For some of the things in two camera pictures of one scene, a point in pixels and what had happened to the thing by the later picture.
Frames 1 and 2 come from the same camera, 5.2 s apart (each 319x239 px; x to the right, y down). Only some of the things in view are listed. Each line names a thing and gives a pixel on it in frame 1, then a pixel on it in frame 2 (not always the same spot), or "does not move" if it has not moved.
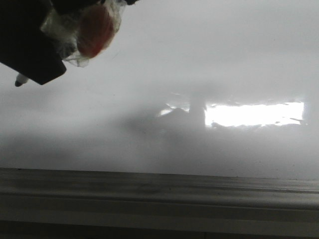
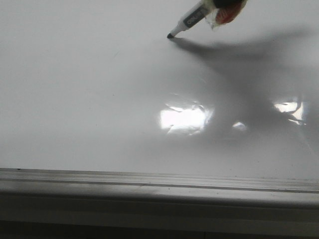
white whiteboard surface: [224, 88] does not move
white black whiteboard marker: [20, 79] -> [196, 15]
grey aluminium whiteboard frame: [157, 199] does not move
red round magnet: [79, 32] -> [220, 12]
